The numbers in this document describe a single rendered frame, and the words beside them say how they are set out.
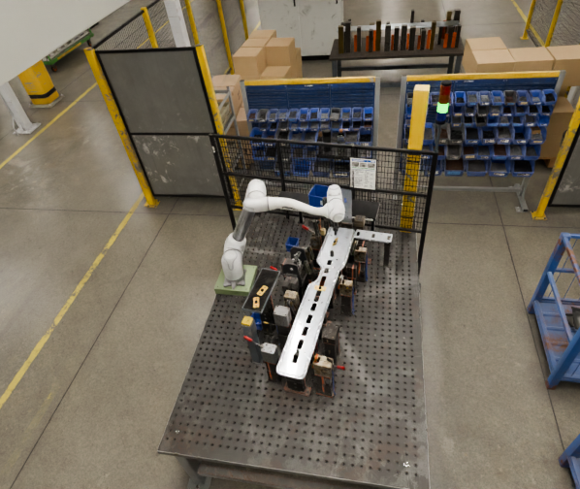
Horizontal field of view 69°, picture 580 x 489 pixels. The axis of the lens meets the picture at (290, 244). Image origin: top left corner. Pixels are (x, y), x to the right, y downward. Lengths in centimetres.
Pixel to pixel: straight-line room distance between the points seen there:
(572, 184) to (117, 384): 488
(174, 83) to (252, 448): 355
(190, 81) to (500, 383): 399
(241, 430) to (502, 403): 206
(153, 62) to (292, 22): 496
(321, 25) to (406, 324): 708
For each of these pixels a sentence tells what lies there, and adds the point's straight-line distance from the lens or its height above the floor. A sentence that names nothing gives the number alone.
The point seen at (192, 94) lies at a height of 151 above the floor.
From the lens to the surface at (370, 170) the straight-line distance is 353.
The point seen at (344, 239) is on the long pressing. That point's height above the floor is 100.
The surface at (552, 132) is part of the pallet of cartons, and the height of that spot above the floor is 49.
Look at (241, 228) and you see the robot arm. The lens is 337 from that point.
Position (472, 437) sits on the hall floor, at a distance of 371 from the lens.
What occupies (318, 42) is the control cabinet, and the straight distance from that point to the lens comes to 941.
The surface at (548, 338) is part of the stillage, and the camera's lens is 411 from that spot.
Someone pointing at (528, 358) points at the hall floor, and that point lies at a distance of 418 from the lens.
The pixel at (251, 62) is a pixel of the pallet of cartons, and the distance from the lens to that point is 701.
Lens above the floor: 332
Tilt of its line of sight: 43 degrees down
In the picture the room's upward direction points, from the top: 8 degrees counter-clockwise
